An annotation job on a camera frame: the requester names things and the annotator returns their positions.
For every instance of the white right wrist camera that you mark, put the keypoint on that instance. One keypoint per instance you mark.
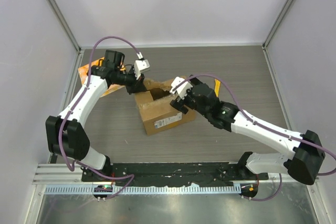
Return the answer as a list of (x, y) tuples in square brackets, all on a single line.
[(179, 88)]

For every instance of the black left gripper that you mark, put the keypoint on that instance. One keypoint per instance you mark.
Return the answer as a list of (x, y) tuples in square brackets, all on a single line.
[(137, 85)]

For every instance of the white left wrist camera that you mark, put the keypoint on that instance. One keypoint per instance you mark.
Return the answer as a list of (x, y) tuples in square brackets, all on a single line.
[(140, 65)]

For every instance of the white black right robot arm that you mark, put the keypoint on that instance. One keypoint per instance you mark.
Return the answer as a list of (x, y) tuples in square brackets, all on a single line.
[(297, 154)]

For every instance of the aluminium frame rail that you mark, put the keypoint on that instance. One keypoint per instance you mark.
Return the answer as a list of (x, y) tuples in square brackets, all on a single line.
[(64, 24)]

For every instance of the yellow utility knife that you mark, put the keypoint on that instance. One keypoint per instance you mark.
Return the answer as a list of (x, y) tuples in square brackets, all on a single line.
[(217, 86)]

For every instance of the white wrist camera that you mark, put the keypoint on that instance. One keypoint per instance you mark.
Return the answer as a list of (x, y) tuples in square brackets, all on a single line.
[(179, 88), (140, 65)]

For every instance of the brown cardboard express box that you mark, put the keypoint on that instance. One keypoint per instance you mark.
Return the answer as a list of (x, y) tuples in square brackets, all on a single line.
[(156, 113)]

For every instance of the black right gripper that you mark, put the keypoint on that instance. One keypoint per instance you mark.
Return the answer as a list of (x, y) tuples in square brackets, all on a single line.
[(179, 103)]

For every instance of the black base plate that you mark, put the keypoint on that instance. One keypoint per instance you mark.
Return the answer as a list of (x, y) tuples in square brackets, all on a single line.
[(208, 174)]

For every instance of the orange patterned cloth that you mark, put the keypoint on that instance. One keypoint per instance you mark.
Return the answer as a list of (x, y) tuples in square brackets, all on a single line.
[(83, 71)]

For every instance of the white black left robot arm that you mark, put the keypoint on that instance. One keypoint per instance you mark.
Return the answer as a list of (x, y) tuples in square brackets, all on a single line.
[(65, 133)]

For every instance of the slotted cable duct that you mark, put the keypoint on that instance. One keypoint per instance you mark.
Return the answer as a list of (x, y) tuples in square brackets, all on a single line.
[(96, 189)]

